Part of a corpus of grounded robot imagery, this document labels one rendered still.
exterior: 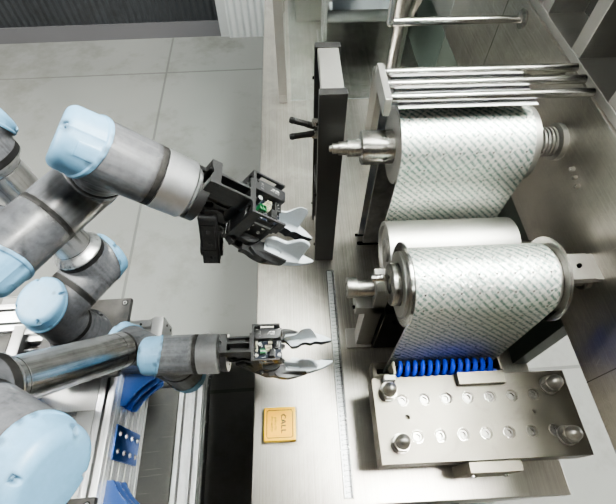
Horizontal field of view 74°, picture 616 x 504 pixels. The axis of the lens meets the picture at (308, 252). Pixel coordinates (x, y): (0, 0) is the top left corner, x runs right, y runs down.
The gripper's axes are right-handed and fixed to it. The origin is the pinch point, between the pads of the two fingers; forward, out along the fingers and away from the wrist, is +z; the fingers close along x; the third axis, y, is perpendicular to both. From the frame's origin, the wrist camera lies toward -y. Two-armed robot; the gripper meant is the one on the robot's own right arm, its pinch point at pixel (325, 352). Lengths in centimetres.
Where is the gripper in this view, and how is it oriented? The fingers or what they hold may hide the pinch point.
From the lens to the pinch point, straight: 84.2
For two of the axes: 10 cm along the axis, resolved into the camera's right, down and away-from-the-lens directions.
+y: 0.0, -5.4, -8.4
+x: -0.4, -8.4, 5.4
